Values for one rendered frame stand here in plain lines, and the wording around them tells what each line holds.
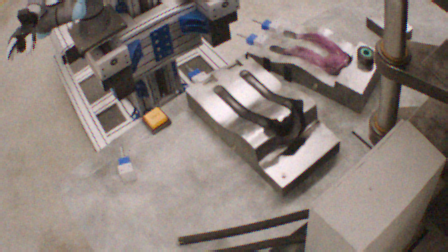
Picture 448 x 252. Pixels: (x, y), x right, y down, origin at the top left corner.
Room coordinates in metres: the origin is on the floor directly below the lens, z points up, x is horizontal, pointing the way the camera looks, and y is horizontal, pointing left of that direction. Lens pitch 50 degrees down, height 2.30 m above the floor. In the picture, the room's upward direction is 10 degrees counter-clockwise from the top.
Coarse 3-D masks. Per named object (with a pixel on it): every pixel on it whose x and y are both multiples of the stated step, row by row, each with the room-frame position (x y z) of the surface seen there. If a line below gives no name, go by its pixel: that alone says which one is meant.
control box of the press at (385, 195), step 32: (416, 128) 0.59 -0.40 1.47; (384, 160) 0.53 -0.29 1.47; (416, 160) 0.51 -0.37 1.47; (352, 192) 0.48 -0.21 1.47; (384, 192) 0.46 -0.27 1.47; (416, 192) 0.43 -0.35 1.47; (320, 224) 0.44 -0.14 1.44; (352, 224) 0.41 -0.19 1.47; (384, 224) 0.39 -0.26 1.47; (416, 224) 0.48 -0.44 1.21
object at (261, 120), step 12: (240, 72) 1.39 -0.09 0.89; (252, 84) 1.33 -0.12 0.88; (228, 96) 1.29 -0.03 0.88; (264, 96) 1.27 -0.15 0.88; (276, 96) 1.25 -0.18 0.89; (240, 108) 1.24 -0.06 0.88; (288, 108) 1.15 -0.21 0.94; (300, 108) 1.13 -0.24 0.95; (252, 120) 1.15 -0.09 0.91; (264, 120) 1.14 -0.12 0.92; (276, 120) 1.11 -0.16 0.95; (288, 120) 1.10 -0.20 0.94; (300, 120) 1.14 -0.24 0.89; (276, 132) 1.07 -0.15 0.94; (288, 132) 1.10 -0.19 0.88; (300, 132) 1.09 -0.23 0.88
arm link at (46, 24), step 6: (48, 12) 1.42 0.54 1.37; (54, 12) 1.40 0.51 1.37; (42, 18) 1.39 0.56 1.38; (48, 18) 1.39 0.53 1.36; (54, 18) 1.39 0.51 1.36; (42, 24) 1.38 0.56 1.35; (48, 24) 1.38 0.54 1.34; (54, 24) 1.38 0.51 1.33; (36, 30) 1.38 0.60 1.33; (42, 30) 1.38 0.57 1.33; (48, 30) 1.39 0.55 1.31; (42, 36) 1.38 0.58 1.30
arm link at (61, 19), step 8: (64, 0) 1.42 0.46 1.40; (72, 0) 1.42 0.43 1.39; (80, 0) 1.42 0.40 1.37; (56, 8) 1.42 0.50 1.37; (64, 8) 1.40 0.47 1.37; (72, 8) 1.39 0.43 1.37; (80, 8) 1.39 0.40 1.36; (56, 16) 1.39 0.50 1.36; (64, 16) 1.38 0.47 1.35; (72, 16) 1.38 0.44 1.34; (80, 16) 1.38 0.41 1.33
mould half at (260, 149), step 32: (256, 64) 1.41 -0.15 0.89; (192, 96) 1.31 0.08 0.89; (256, 96) 1.27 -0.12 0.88; (288, 96) 1.22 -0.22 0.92; (224, 128) 1.16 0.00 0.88; (256, 128) 1.10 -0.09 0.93; (320, 128) 1.11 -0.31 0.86; (256, 160) 1.03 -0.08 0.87; (288, 160) 1.01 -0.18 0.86; (320, 160) 1.00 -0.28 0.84; (288, 192) 0.93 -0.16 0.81
